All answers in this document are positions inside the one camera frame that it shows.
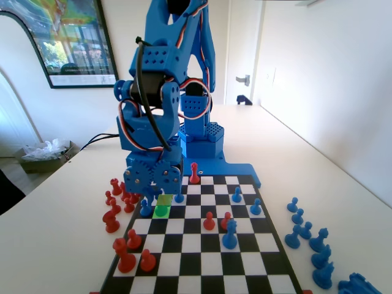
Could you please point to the blue geared gripper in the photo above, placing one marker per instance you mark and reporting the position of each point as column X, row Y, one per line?
column 141, row 179

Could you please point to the blue chess king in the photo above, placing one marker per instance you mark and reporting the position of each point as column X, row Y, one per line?
column 161, row 211

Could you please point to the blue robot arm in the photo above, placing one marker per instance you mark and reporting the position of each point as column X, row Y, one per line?
column 159, row 58

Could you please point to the blue chess pawn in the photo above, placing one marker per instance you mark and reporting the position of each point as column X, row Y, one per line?
column 179, row 199
column 293, row 237
column 292, row 205
column 305, row 231
column 255, row 207
column 145, row 209
column 297, row 217
column 236, row 196

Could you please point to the red chess piece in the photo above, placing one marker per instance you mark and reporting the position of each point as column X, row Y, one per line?
column 134, row 198

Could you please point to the red chess pawn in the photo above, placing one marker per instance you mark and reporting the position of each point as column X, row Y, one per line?
column 107, row 199
column 226, row 218
column 128, row 206
column 114, row 207
column 209, row 222
column 133, row 240
column 147, row 261

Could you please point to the red chess rook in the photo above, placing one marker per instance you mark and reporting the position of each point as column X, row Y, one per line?
column 115, row 187

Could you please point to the large red piece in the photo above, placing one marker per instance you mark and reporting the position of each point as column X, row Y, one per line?
column 125, row 258

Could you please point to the large blue piece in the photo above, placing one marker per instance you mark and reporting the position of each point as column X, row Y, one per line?
column 229, row 237

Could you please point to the black white chessboard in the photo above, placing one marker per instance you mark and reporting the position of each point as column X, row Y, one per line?
column 196, row 245

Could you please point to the cardboard box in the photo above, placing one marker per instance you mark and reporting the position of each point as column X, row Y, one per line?
column 39, row 165

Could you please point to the clear plastic bag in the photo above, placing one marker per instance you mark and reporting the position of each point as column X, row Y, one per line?
column 43, row 150

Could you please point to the blue table clamp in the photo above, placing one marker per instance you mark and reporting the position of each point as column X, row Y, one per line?
column 243, row 100

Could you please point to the black framed poster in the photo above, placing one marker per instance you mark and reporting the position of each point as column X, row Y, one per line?
column 82, row 39

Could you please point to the blue plastic part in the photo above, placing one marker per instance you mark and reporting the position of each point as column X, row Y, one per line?
column 358, row 286

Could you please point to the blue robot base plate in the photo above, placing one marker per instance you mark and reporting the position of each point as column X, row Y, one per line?
column 232, row 170

